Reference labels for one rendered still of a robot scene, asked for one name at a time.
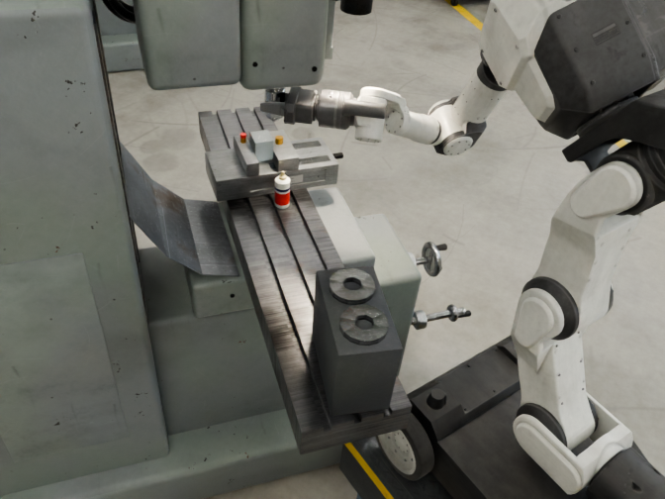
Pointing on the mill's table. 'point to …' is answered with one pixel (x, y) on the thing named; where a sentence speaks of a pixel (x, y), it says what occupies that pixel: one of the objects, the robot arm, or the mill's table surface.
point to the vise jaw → (284, 153)
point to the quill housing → (282, 43)
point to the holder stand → (354, 341)
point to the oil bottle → (282, 191)
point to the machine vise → (237, 181)
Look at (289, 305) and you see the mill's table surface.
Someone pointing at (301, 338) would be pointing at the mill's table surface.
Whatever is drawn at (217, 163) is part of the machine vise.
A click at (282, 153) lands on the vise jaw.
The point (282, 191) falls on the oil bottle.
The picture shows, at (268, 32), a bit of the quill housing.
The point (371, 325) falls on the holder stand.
